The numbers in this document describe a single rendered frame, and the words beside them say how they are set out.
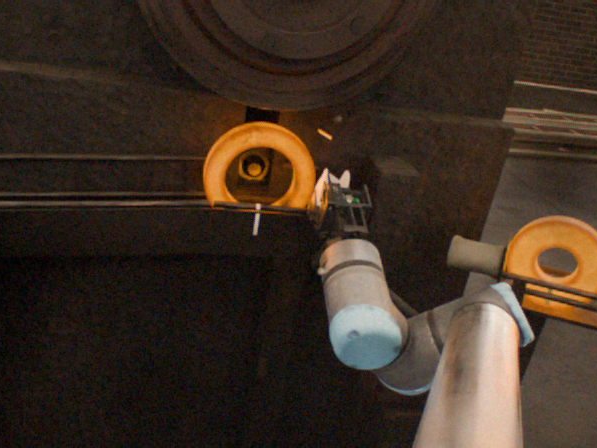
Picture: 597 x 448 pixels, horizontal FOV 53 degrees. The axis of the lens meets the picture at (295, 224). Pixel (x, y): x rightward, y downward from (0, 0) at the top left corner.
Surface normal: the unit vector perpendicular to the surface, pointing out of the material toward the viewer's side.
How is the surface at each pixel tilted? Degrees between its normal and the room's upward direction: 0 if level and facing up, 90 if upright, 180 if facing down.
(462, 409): 23
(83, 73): 0
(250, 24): 90
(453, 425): 31
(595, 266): 90
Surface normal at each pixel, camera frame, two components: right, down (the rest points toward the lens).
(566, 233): -0.44, 0.32
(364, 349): 0.04, 0.64
